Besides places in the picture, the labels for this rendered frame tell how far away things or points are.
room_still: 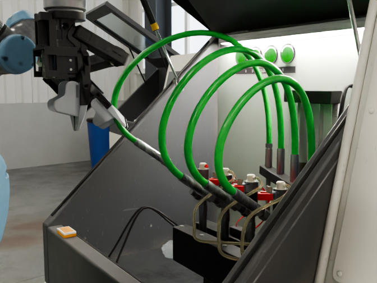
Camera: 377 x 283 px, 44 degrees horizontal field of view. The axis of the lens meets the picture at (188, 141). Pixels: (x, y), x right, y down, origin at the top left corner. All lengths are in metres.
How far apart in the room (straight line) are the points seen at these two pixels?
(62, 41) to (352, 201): 0.56
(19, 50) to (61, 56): 0.14
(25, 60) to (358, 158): 0.64
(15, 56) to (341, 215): 0.66
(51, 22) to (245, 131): 0.69
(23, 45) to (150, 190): 0.58
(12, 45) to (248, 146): 0.70
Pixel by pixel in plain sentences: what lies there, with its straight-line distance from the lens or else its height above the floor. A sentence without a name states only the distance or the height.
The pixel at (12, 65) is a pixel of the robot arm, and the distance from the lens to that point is 0.98.
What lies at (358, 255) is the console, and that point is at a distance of 0.76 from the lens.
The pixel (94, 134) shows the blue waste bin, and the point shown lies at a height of 0.55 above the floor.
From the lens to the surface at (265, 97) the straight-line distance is 1.16.
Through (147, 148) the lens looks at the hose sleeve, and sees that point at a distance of 1.10.
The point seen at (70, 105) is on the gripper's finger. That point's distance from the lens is 0.88.
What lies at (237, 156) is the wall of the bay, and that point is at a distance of 1.40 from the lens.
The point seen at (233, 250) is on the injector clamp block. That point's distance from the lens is 0.96.
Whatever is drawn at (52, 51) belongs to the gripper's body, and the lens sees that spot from 0.85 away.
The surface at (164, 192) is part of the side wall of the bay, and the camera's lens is 1.38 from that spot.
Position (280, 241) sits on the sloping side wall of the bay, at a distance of 0.74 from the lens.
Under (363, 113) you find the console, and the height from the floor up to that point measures 1.26.
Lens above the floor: 1.31
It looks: 7 degrees down
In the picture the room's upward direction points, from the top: straight up
